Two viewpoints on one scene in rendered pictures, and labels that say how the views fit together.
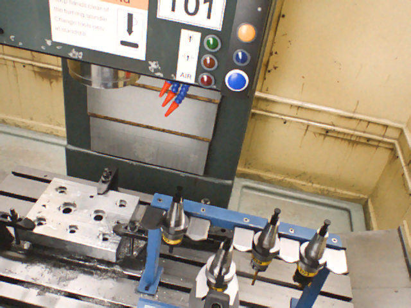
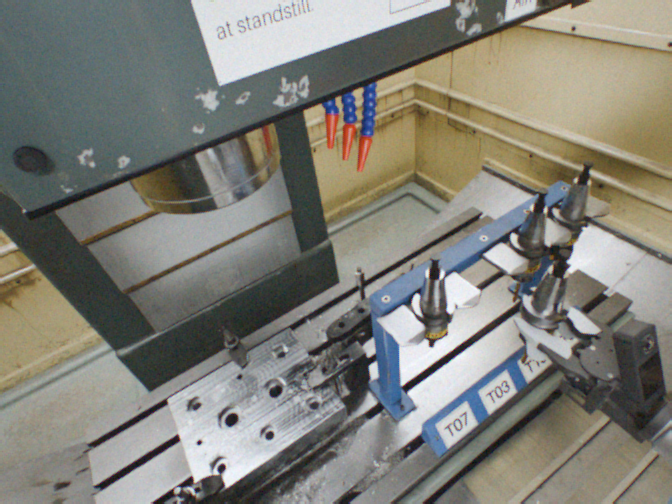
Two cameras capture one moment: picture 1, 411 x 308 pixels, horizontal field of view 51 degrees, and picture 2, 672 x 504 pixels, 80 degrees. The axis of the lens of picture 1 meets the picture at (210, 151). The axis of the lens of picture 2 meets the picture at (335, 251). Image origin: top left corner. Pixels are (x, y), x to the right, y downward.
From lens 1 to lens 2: 0.61 m
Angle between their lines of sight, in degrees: 23
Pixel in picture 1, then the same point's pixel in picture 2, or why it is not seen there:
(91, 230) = (290, 411)
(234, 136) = (308, 188)
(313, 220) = (393, 223)
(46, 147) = (70, 379)
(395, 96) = not seen: hidden behind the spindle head
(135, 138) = (204, 274)
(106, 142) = (170, 308)
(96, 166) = (174, 345)
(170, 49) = not seen: outside the picture
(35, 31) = (155, 84)
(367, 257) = (486, 210)
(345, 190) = (395, 178)
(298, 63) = not seen: hidden behind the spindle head
